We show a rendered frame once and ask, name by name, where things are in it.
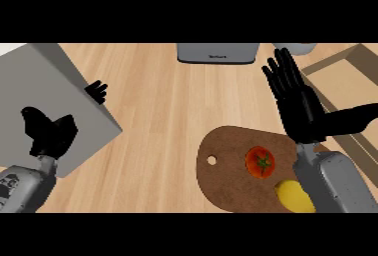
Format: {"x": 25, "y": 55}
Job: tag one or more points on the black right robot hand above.
{"x": 300, "y": 113}

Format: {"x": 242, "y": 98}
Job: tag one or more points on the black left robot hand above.
{"x": 49, "y": 133}

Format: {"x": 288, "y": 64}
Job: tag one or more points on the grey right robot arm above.
{"x": 332, "y": 180}

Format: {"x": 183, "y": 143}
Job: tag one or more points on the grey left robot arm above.
{"x": 26, "y": 186}

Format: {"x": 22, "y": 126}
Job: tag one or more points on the red tomato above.
{"x": 260, "y": 162}

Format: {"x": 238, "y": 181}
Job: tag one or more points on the brown wooden cutting board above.
{"x": 240, "y": 170}

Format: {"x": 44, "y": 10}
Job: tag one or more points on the large flat grey door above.
{"x": 46, "y": 106}

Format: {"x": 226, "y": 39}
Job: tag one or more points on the pale grey round container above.
{"x": 294, "y": 47}

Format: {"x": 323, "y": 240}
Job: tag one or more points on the grey appliance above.
{"x": 217, "y": 52}

